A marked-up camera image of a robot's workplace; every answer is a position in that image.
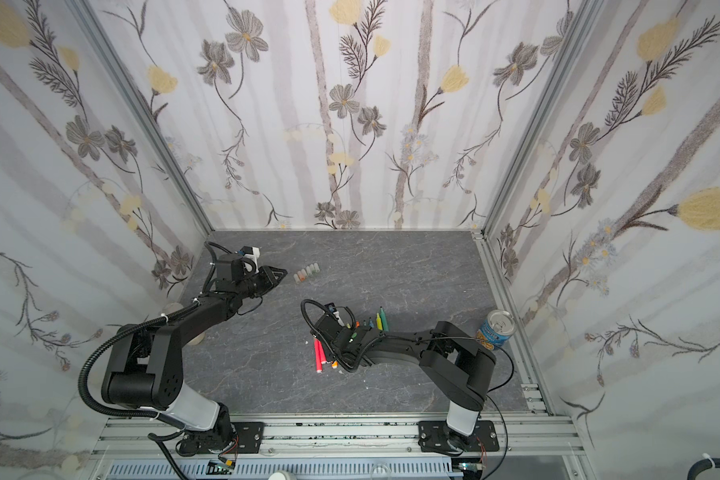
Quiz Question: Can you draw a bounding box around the green marker pen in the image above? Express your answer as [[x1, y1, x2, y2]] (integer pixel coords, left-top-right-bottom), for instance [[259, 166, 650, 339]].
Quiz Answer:
[[379, 307, 390, 331]]

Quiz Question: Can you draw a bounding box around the pink marker pen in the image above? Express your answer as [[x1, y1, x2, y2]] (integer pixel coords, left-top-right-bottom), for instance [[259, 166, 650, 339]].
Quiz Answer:
[[313, 338, 323, 373]]

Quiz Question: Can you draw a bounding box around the red marker pen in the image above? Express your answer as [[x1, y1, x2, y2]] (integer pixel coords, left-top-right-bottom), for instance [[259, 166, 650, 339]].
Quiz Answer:
[[317, 340, 328, 365]]

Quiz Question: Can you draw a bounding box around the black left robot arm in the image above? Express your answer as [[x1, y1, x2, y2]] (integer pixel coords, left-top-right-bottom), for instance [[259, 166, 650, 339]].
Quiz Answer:
[[77, 243, 288, 456]]

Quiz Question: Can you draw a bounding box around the white vented cable duct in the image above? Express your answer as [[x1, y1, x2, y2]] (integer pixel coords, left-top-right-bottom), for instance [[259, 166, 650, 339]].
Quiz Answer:
[[104, 458, 466, 480]]

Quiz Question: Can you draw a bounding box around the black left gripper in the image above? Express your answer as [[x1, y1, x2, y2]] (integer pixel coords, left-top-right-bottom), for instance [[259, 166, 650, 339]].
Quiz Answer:
[[235, 265, 288, 300]]

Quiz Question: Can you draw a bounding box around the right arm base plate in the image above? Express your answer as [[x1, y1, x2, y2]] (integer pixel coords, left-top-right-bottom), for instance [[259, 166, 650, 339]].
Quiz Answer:
[[417, 420, 500, 456]]

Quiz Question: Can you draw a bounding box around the black corrugated cable conduit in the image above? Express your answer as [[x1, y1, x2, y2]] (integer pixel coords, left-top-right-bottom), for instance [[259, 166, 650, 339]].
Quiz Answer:
[[76, 302, 199, 421]]

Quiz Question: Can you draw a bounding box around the black cable loop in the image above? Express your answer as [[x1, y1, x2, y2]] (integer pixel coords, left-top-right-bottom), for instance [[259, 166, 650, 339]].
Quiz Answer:
[[686, 457, 720, 480]]

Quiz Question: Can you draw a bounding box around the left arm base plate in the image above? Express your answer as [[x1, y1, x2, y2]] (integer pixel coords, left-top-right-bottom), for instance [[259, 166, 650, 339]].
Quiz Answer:
[[176, 421, 265, 455]]

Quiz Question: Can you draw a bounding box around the aluminium frame rail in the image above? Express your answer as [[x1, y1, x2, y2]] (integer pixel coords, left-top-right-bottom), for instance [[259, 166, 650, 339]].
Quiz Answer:
[[92, 412, 585, 459]]

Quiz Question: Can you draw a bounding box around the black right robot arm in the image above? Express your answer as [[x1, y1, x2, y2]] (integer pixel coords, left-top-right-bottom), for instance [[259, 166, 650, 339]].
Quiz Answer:
[[300, 299, 496, 456]]

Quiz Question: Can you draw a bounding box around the blue soup can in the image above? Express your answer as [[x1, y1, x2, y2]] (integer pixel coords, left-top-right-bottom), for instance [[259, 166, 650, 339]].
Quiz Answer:
[[476, 310, 516, 350]]

